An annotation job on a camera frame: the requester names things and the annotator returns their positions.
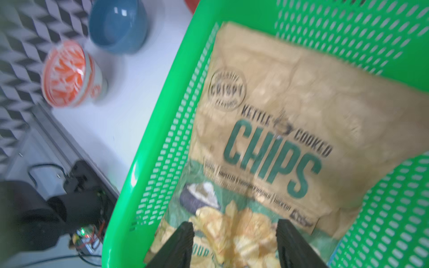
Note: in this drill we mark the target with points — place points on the orange patterned bowl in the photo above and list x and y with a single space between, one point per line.
71 77

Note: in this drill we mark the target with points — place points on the blue bowl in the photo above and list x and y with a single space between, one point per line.
119 27

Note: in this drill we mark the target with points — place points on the green plastic basket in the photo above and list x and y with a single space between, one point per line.
388 38

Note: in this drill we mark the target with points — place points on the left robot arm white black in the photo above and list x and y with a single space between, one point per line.
31 223

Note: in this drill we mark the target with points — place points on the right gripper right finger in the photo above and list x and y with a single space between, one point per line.
293 250

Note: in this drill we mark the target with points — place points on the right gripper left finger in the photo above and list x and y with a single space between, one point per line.
177 251

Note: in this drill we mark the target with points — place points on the yellow green Chips bag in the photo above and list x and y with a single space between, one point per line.
282 132

